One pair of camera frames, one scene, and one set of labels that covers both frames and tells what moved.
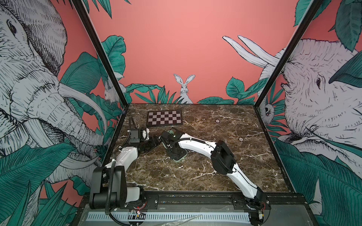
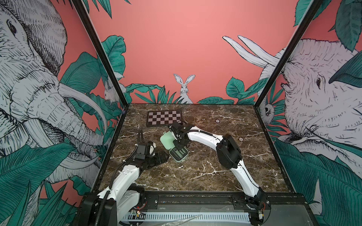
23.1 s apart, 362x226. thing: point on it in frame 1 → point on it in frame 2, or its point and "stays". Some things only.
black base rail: x=249 y=201 stays
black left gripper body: x=149 y=143 → x=152 y=160
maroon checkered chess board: x=159 y=118 stays
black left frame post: x=84 y=16 stays
